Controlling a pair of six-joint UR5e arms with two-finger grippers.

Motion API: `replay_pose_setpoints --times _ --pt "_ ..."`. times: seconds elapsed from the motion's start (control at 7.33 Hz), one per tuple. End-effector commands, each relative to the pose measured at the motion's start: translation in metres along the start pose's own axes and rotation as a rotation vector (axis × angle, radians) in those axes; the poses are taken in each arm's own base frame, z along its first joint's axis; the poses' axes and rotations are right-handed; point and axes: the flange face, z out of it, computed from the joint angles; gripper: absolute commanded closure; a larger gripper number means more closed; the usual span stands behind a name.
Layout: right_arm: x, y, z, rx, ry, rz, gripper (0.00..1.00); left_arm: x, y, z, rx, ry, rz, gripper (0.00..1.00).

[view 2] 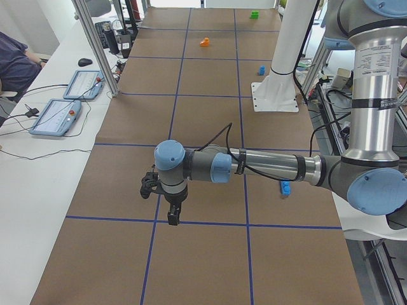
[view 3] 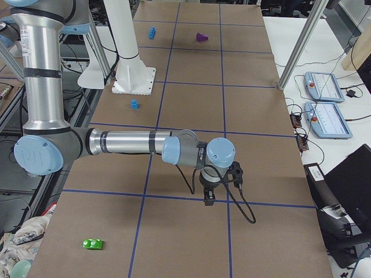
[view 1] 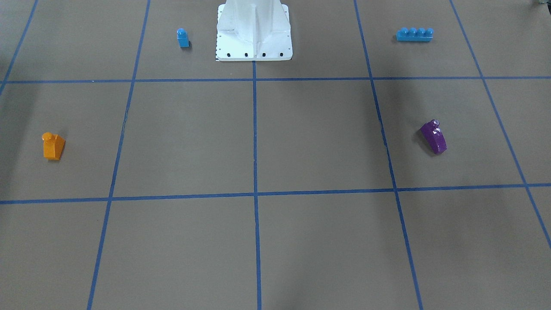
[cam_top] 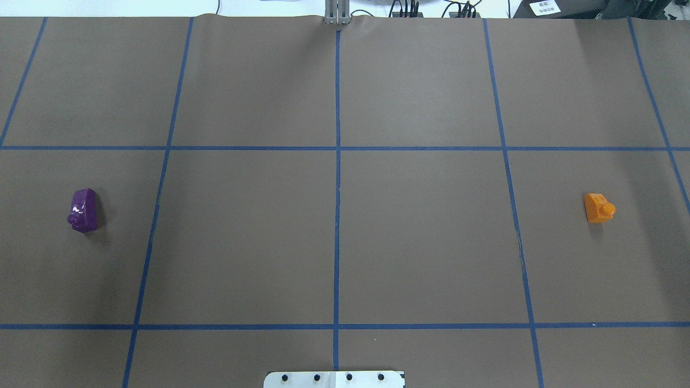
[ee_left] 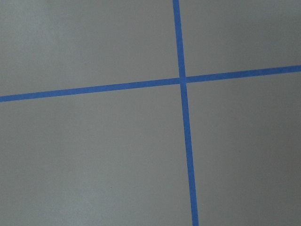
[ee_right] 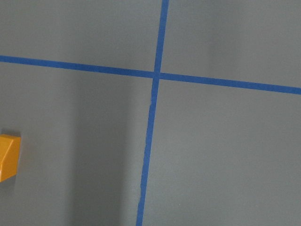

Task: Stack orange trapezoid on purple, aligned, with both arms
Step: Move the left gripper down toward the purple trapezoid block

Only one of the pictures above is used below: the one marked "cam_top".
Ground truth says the orange trapezoid block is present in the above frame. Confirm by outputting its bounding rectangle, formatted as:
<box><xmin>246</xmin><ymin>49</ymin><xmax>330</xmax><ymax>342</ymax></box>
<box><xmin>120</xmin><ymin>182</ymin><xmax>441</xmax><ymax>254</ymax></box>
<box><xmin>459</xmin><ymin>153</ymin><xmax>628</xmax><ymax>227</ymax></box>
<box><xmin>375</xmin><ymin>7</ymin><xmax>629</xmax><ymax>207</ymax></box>
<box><xmin>583</xmin><ymin>192</ymin><xmax>617</xmax><ymax>224</ymax></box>

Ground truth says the white pedestal base plate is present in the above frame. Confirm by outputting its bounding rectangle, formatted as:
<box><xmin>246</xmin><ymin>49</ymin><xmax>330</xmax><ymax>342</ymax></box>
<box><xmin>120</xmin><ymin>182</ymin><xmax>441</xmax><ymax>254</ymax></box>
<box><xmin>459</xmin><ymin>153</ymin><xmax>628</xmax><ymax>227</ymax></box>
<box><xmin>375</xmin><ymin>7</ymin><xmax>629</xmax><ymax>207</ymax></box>
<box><xmin>263</xmin><ymin>370</ymin><xmax>406</xmax><ymax>387</ymax></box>

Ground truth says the purple trapezoid block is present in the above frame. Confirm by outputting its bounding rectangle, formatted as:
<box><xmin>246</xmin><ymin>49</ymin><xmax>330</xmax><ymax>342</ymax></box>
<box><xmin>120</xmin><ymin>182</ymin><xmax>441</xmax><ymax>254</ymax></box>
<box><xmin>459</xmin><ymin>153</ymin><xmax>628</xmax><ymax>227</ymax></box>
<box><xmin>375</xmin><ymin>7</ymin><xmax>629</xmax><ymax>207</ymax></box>
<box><xmin>67</xmin><ymin>188</ymin><xmax>97</xmax><ymax>234</ymax></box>

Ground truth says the aluminium frame post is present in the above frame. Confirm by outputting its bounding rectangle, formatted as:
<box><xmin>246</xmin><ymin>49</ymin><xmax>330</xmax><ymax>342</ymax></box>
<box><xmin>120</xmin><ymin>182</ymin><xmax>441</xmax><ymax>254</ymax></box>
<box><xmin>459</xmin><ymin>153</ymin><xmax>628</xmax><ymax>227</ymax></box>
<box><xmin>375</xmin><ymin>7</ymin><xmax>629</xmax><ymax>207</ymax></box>
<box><xmin>323</xmin><ymin>0</ymin><xmax>351</xmax><ymax>25</ymax></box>

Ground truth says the brown paper table mat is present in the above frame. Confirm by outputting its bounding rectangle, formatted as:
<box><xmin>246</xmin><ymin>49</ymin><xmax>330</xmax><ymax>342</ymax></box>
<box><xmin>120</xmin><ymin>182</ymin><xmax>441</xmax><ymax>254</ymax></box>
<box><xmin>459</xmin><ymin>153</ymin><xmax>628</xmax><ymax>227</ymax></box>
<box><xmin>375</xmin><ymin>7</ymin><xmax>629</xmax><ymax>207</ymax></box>
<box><xmin>2</xmin><ymin>15</ymin><xmax>688</xmax><ymax>387</ymax></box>

